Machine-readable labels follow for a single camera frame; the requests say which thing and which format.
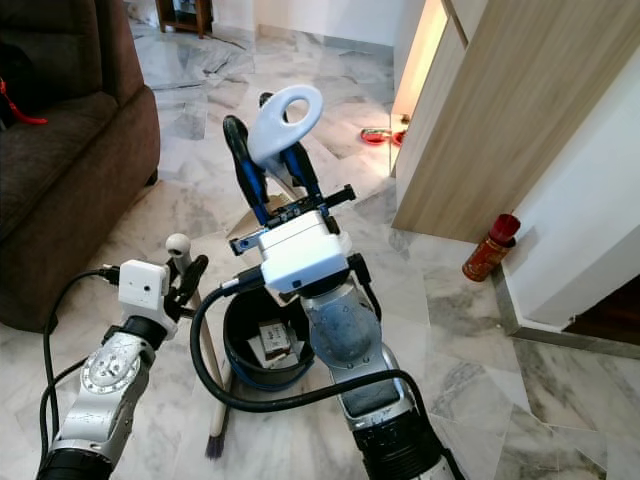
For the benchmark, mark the red cylindrical can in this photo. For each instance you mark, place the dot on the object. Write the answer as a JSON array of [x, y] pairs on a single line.
[[490, 248]]

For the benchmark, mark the dark wooden stool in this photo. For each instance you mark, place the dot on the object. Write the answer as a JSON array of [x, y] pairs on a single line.
[[185, 12]]

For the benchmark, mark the light wooden wall panel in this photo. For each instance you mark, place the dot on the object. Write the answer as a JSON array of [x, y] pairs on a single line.
[[490, 110]]

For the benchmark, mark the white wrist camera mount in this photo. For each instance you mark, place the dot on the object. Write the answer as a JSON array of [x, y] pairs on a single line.
[[143, 285], [300, 255]]

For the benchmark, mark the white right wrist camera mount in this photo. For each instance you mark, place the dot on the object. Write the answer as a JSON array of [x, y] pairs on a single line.
[[300, 255]]

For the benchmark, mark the black round waste bin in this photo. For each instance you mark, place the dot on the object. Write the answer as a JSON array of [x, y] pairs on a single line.
[[240, 345]]

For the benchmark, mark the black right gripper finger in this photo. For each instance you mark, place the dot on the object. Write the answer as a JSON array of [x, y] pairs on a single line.
[[245, 165], [305, 175]]

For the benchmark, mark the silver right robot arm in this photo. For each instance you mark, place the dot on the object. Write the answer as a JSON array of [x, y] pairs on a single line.
[[345, 335]]

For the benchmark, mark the paper box in bin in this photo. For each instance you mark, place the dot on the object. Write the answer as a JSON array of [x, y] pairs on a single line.
[[276, 341]]

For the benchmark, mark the brown fabric sofa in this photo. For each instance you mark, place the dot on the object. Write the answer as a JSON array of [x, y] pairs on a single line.
[[60, 160]]

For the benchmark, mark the red tassel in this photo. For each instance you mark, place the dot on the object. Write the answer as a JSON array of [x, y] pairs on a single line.
[[15, 105]]

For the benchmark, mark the red bowl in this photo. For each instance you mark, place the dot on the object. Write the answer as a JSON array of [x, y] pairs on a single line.
[[375, 135]]

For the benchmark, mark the dark wooden staircase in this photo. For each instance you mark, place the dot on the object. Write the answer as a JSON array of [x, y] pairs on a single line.
[[605, 325]]

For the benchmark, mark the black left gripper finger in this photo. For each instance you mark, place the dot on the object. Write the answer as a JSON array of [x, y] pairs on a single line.
[[193, 272]]

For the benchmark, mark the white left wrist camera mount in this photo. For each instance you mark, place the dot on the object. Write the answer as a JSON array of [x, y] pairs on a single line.
[[143, 285]]

